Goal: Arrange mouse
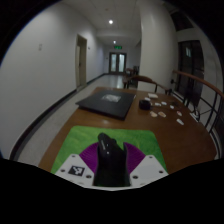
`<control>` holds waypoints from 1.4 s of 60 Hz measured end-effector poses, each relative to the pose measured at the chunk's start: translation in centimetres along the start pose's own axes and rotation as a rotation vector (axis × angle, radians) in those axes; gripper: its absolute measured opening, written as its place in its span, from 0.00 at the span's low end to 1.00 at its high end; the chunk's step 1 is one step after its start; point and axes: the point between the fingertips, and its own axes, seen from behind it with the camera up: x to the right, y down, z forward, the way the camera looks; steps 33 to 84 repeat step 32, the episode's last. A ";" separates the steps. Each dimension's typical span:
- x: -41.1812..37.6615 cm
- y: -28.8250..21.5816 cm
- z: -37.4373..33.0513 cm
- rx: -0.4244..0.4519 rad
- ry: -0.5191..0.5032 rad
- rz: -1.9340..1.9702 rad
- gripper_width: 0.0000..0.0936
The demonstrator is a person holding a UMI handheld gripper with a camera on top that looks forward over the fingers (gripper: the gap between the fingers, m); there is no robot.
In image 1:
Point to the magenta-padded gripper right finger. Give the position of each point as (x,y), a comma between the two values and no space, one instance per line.
(150,170)

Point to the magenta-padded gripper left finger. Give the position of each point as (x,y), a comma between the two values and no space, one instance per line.
(75,170)

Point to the black computer mouse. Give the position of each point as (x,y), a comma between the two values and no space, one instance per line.
(111,163)

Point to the green mouse pad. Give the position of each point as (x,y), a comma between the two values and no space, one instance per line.
(83,138)

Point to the small white card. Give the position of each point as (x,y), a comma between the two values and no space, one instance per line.
(162,114)
(172,107)
(180,121)
(153,114)
(164,103)
(157,104)
(179,113)

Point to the small black cup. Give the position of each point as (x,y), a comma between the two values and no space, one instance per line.
(144,104)

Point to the black laptop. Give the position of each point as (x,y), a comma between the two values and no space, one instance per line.
(106,104)

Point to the small white box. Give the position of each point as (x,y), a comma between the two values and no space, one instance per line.
(153,95)

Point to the wooden chair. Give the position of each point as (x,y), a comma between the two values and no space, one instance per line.
(143,79)

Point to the black railing with wooden handrail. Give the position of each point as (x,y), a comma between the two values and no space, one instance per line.
(196,80)

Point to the wooden side door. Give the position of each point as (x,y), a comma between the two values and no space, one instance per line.
(81,63)

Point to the dark framed window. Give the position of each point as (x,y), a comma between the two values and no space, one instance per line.
(190,70)

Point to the glass double door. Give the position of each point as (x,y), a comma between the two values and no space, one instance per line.
(117,62)

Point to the green exit sign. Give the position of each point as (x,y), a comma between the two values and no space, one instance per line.
(117,47)

